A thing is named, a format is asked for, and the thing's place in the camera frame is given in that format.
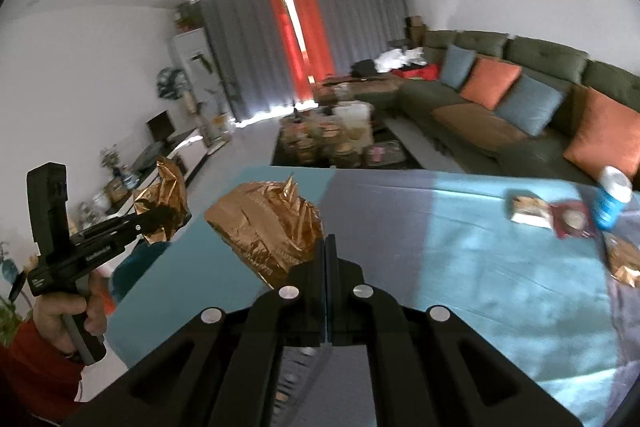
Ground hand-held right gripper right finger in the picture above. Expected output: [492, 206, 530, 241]
[326, 235, 584, 427]

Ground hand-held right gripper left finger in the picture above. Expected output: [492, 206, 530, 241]
[65, 236, 328, 427]

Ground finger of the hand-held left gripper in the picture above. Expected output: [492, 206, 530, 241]
[74, 208, 167, 244]
[106, 231, 174, 259]

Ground small gold foil wrapper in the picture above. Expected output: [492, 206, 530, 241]
[132, 156, 192, 246]

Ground large gold foil bag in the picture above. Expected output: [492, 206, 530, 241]
[205, 176, 326, 291]

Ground person's left forearm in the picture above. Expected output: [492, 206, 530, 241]
[0, 319, 87, 426]

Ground person's left hand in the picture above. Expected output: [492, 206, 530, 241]
[31, 273, 110, 354]

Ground dried flower vase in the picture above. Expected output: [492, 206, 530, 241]
[100, 147, 124, 174]

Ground white TV cabinet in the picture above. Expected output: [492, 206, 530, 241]
[75, 129, 212, 229]

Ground black monitor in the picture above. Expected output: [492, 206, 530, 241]
[146, 111, 176, 143]

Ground printed teal tablecloth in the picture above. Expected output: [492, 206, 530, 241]
[107, 164, 640, 427]

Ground dark coffee table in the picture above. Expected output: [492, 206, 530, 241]
[270, 104, 427, 171]

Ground pile of snack packets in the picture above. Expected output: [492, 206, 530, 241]
[280, 107, 351, 168]

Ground floor fan with patterned cover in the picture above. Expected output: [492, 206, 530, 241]
[154, 67, 197, 128]

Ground white paper bag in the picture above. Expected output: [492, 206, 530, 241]
[332, 103, 374, 140]

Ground white standing air conditioner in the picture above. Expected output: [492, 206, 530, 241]
[172, 28, 234, 144]

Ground beige snack packet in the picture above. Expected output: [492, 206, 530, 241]
[506, 193, 555, 229]

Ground grey and orange curtain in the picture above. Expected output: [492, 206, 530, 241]
[192, 0, 307, 124]
[280, 0, 422, 104]

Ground black cloth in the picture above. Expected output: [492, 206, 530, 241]
[351, 59, 381, 78]

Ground small potted plant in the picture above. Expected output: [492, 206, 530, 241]
[174, 4, 201, 33]

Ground red cloth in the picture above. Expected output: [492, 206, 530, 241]
[392, 64, 441, 82]

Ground white clothes pile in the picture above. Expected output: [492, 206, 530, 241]
[375, 48, 426, 73]

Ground dark red snack packet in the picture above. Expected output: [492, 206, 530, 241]
[549, 201, 600, 239]

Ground small blue pillow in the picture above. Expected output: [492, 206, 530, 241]
[440, 44, 476, 89]

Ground large blue pillow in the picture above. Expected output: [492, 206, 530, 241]
[495, 75, 564, 137]

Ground brown cardboard boxes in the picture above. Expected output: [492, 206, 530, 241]
[405, 16, 429, 48]

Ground blue jar with white lid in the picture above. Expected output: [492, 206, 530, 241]
[592, 165, 634, 232]

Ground torn gold foil wrapper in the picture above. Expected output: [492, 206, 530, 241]
[604, 233, 640, 289]

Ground large orange pillow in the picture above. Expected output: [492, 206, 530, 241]
[564, 86, 640, 190]

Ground green corner sofa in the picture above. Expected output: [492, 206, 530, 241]
[315, 29, 640, 196]

